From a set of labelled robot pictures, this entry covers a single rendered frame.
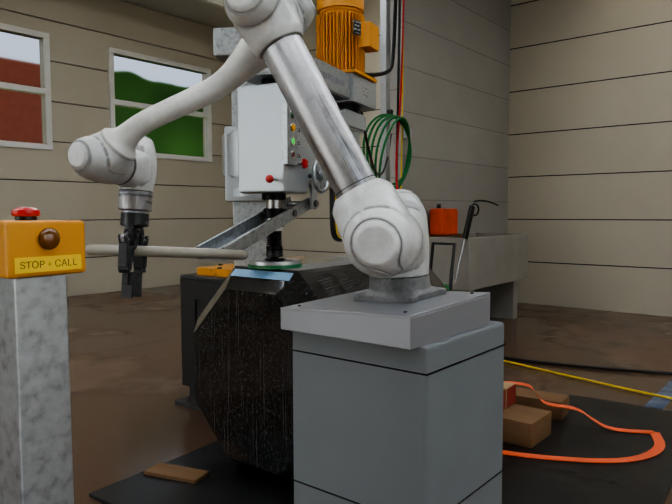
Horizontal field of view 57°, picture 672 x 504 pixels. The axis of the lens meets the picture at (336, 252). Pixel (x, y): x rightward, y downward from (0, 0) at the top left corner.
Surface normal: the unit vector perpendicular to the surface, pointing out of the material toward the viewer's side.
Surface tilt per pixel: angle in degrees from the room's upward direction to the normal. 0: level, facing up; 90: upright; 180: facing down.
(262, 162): 90
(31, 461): 90
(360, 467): 90
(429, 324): 90
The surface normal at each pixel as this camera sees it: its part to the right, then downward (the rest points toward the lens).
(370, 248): -0.18, 0.15
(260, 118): -0.42, 0.06
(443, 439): 0.77, 0.04
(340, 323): -0.63, 0.05
